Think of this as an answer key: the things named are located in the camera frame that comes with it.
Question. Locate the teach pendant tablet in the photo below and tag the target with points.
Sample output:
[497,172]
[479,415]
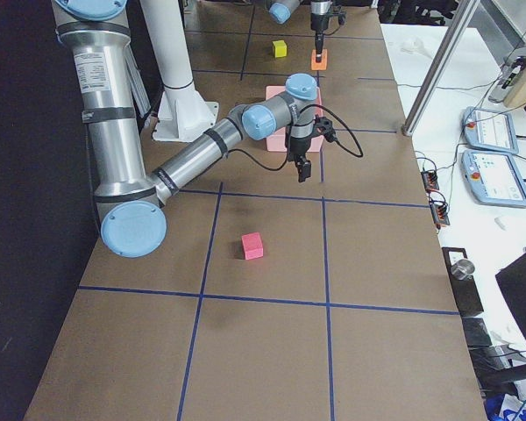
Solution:
[489,130]
[493,178]

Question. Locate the lower teach pendant tablet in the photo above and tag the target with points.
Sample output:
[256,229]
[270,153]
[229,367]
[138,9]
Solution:
[493,178]

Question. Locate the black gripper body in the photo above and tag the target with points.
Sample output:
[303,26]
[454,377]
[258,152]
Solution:
[300,146]
[317,21]

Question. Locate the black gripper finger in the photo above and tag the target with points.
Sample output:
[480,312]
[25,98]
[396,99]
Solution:
[304,168]
[318,45]

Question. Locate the upper teach pendant tablet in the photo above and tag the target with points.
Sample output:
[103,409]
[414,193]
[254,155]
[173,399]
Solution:
[489,130]

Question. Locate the aluminium frame post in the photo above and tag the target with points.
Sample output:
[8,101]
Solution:
[440,61]

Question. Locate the yellow green foam cube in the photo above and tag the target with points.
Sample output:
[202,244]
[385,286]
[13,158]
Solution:
[280,48]

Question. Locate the red foam cube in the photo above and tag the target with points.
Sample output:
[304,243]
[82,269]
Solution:
[252,245]

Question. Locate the crumpled white tissue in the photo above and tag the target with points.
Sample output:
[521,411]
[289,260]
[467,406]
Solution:
[415,46]

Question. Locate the black box on desk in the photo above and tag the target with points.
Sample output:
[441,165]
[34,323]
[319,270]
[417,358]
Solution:
[465,291]

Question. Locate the orange black connector block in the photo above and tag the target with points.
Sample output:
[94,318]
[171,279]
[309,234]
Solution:
[439,213]
[430,180]

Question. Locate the white pedestal column with base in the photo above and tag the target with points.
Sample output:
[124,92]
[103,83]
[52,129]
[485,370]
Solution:
[183,115]

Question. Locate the orange foam cube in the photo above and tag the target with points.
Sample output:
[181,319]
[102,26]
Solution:
[319,62]

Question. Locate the small metal cup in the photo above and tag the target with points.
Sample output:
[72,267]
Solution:
[462,269]

